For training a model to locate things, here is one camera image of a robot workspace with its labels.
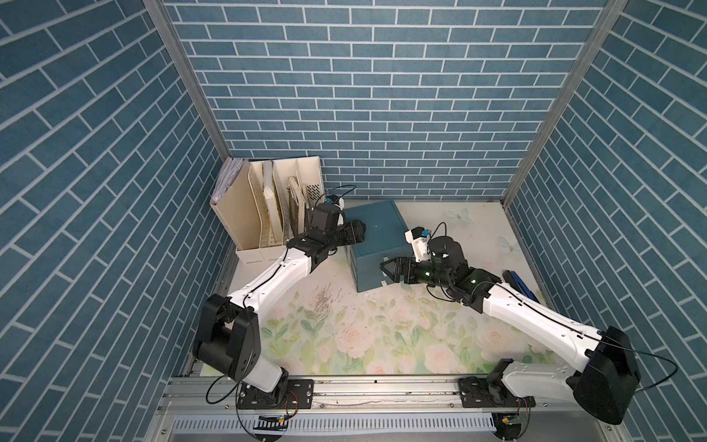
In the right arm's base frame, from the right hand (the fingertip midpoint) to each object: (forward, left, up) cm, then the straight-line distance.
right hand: (391, 267), depth 75 cm
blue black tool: (+11, -43, -18) cm, 48 cm away
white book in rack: (+21, +41, -4) cm, 46 cm away
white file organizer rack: (+35, +42, -8) cm, 56 cm away
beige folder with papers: (+16, +50, +6) cm, 53 cm away
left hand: (+13, +9, 0) cm, 16 cm away
